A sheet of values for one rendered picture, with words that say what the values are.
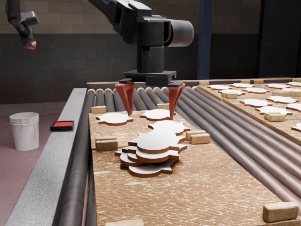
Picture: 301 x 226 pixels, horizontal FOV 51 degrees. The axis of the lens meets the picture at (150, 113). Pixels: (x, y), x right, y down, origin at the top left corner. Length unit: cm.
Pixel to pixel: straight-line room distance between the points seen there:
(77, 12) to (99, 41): 64
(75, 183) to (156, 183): 18
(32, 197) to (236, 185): 43
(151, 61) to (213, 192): 29
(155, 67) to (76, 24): 542
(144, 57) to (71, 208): 33
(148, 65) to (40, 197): 35
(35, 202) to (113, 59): 552
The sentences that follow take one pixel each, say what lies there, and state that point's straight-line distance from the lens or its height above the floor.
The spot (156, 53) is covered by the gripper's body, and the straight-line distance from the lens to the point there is 65.
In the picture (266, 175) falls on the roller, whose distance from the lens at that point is 80.
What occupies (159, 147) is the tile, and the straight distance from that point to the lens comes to 72.
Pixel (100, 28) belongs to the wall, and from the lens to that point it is 608.
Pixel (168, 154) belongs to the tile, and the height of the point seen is 98.
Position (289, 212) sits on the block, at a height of 95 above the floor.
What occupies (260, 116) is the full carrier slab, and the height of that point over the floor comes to 94.
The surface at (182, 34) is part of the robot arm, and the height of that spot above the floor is 124.
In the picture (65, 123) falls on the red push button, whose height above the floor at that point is 93.
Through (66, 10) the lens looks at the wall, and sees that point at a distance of 606.
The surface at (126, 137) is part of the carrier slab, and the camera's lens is 97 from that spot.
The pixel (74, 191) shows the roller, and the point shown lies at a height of 92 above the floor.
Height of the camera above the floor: 124
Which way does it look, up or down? 14 degrees down
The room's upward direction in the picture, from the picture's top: straight up
